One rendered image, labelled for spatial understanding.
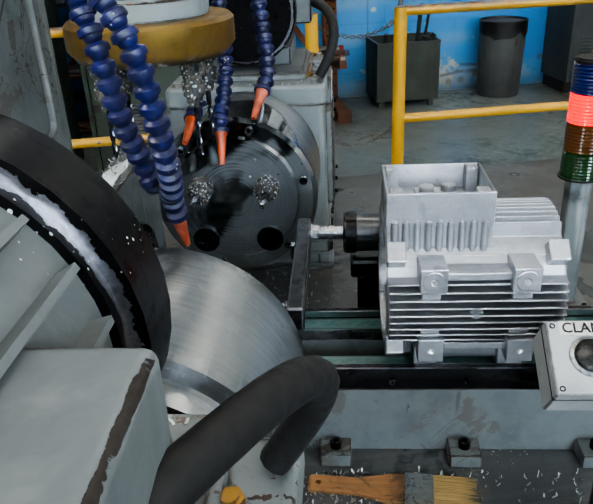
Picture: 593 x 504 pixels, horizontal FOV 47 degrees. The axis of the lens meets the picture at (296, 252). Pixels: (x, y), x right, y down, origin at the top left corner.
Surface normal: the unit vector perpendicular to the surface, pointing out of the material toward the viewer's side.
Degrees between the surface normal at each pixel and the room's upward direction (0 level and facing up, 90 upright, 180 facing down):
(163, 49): 90
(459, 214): 90
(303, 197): 90
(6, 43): 90
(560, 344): 36
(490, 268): 0
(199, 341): 28
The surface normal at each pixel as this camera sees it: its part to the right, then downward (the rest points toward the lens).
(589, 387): -0.07, -0.47
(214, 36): 0.82, 0.22
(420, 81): 0.12, 0.44
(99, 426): -0.04, -0.90
